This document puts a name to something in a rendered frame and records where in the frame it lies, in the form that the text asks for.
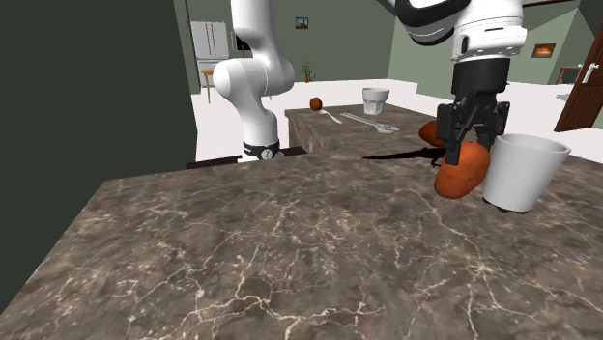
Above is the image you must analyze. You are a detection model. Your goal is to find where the silver wrench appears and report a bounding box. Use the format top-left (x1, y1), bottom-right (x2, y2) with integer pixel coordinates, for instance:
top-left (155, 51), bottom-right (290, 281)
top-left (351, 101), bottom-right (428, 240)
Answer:
top-left (339, 111), bottom-right (401, 135)

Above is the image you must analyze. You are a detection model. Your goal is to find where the large orange sweet potato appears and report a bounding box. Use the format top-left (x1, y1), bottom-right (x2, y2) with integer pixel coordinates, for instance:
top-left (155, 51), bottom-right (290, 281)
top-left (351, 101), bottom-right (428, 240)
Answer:
top-left (433, 141), bottom-right (492, 200)

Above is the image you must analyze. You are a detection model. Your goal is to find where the potted plant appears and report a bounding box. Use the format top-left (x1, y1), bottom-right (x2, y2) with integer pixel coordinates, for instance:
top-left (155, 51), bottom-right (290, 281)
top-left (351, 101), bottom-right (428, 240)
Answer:
top-left (301, 59), bottom-right (318, 84)

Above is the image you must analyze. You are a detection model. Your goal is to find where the white cup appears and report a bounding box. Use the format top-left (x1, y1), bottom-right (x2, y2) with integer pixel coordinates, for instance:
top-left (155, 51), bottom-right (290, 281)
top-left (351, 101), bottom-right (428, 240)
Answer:
top-left (481, 132), bottom-right (573, 215)

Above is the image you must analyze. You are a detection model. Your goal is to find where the wooden chair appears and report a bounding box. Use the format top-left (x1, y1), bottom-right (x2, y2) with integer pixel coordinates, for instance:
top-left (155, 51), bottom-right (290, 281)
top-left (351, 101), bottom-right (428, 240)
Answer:
top-left (200, 68), bottom-right (216, 104)

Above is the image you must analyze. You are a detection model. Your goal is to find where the dark robot stand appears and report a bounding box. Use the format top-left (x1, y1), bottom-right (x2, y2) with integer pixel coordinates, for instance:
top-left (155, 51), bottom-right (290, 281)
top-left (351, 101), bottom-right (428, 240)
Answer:
top-left (185, 145), bottom-right (309, 170)

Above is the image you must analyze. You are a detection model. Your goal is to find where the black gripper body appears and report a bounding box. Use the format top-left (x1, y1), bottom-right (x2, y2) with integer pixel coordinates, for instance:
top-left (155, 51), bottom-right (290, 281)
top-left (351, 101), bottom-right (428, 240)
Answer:
top-left (450, 57), bottom-right (512, 107)

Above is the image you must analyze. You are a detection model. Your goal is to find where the brown wooden door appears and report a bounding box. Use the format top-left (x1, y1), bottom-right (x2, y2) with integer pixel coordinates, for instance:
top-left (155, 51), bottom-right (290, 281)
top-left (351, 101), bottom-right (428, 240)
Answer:
top-left (553, 22), bottom-right (603, 133)

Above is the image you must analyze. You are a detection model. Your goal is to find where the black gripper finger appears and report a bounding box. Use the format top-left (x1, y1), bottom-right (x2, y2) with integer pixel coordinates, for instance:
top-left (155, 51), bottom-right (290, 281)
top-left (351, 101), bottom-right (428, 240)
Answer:
top-left (436, 96), bottom-right (478, 166)
top-left (474, 100), bottom-right (511, 151)

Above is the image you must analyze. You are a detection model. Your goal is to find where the silver spoon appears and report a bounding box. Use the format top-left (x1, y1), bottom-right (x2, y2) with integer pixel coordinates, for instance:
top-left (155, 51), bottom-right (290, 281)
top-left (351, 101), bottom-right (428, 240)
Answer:
top-left (318, 108), bottom-right (344, 126)

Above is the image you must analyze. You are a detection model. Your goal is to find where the clear glass cup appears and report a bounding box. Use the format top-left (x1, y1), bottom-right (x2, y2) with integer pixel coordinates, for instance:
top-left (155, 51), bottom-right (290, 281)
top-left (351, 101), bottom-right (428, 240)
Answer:
top-left (361, 87), bottom-right (391, 117)

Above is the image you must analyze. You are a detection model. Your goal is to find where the orange wall picture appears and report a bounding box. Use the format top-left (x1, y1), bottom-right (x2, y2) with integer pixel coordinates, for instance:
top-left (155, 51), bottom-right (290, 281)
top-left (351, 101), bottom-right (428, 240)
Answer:
top-left (531, 42), bottom-right (558, 60)

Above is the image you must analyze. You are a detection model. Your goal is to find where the small orange sweet potato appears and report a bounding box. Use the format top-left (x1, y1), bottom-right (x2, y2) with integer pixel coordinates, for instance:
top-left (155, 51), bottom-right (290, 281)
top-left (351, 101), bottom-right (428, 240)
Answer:
top-left (417, 120), bottom-right (447, 149)

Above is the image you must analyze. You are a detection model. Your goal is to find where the white fridge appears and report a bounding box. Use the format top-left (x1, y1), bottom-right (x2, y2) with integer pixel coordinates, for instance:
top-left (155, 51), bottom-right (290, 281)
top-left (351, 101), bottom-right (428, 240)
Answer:
top-left (189, 19), bottom-right (233, 89)

